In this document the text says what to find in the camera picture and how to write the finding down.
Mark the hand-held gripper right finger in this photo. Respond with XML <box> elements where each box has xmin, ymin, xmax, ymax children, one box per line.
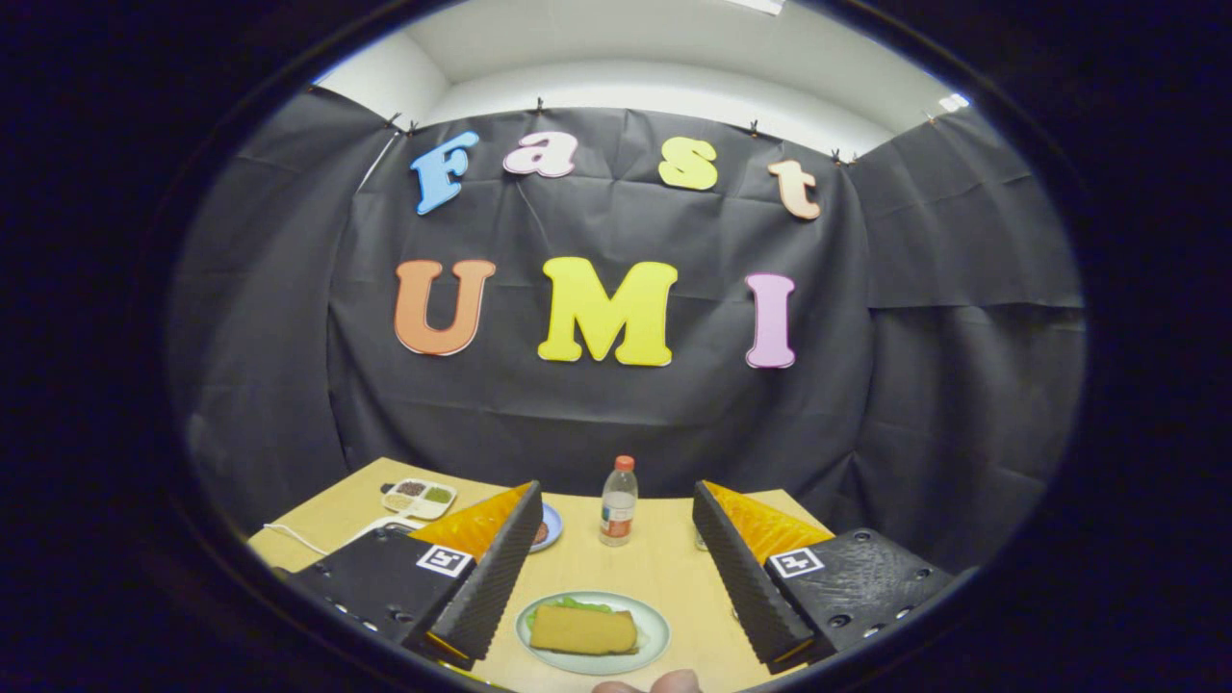
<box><xmin>692</xmin><ymin>479</ymin><xmax>956</xmax><ymax>677</ymax></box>

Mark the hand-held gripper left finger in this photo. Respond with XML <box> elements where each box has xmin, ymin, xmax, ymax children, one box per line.
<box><xmin>287</xmin><ymin>480</ymin><xmax>545</xmax><ymax>672</ymax></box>

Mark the green lettuce leaf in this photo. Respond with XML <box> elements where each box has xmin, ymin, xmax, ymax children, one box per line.
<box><xmin>526</xmin><ymin>596</ymin><xmax>617</xmax><ymax>629</ymax></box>

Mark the brown toasted bread slice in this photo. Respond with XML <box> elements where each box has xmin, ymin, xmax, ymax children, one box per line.
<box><xmin>528</xmin><ymin>603</ymin><xmax>640</xmax><ymax>657</ymax></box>

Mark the blue round plate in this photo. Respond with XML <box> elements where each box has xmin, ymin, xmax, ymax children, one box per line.
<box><xmin>529</xmin><ymin>502</ymin><xmax>565</xmax><ymax>554</ymax></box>

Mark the pale green round plate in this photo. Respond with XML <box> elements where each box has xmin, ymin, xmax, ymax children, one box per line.
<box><xmin>515</xmin><ymin>590</ymin><xmax>672</xmax><ymax>677</ymax></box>

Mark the white condiment tray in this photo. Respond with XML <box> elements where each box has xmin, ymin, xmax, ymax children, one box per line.
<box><xmin>382</xmin><ymin>478</ymin><xmax>458</xmax><ymax>521</ymax></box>

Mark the clear water bottle red cap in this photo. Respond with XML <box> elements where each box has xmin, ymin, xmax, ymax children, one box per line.
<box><xmin>599</xmin><ymin>455</ymin><xmax>640</xmax><ymax>548</ymax></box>

